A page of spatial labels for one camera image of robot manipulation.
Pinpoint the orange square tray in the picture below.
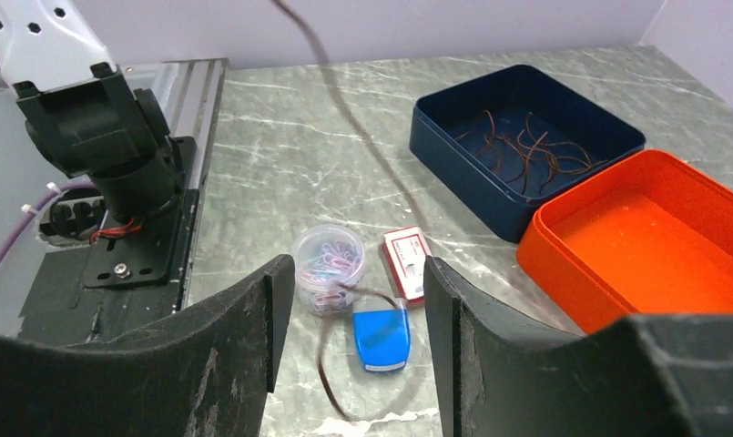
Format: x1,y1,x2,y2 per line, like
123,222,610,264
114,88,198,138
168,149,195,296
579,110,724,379
516,149,733,333

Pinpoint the dark navy square tray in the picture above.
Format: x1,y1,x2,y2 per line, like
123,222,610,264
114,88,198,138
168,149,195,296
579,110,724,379
410,65,646,243

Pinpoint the blue small stapler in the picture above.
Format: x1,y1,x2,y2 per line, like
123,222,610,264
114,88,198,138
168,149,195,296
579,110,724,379
351,309,411,373

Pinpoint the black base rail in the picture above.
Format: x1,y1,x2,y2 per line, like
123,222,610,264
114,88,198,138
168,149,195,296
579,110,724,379
16,189,200,346

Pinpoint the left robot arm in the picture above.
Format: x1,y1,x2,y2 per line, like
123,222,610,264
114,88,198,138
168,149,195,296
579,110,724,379
0,1,184,222

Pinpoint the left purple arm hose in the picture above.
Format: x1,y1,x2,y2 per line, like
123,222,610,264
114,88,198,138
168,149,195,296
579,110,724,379
0,54,96,294

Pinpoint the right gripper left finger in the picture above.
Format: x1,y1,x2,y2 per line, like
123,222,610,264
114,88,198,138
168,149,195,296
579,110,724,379
0,254,295,436

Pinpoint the clear round clip jar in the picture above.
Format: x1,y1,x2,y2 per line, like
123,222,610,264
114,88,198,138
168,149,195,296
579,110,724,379
291,224,365,317

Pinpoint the red white small box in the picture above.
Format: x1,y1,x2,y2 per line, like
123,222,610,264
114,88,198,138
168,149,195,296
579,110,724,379
382,226,432,303

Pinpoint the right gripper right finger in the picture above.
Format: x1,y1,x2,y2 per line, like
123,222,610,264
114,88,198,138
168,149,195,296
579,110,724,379
423,257,733,436

